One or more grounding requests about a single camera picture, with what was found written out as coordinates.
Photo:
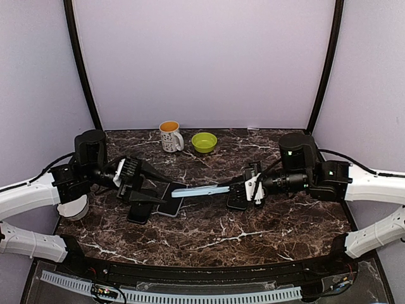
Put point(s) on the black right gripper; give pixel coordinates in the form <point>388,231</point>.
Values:
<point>251,170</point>

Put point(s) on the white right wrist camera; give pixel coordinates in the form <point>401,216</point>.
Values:
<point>254,190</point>

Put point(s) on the black phone in black case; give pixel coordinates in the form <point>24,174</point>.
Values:
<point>139,213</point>

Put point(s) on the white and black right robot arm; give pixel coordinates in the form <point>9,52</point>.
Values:
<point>300,170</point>

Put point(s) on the light blue phone case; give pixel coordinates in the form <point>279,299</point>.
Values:
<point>199,192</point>

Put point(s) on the phone in lavender case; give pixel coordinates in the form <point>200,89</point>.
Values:
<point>172,205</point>

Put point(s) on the white fluted ramekin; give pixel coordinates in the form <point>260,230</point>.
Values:
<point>74,210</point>

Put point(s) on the lime green plastic bowl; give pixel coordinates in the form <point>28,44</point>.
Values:
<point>204,142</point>

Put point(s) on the black left corner post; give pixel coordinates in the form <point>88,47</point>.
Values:
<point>80,63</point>

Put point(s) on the black right corner post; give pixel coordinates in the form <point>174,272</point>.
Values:
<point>327,66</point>

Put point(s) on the white slotted cable duct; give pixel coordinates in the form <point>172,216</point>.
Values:
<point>172,293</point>

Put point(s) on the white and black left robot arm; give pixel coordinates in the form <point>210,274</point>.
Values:
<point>66,183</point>

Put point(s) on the black front table rail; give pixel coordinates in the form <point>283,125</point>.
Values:
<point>309,271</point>

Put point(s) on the black phone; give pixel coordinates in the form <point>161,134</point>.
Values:
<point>139,213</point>
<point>193,190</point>

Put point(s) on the phone in dark green case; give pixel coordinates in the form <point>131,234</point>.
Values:
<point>237,200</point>

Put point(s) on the black corner post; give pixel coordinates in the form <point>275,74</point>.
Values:
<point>80,63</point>
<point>327,66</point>

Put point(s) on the white patterned mug orange inside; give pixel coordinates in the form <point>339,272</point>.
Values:
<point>171,138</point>

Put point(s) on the small green circuit board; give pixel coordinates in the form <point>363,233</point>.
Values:
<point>101,292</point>

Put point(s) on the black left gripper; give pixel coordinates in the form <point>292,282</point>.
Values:
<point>128,188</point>

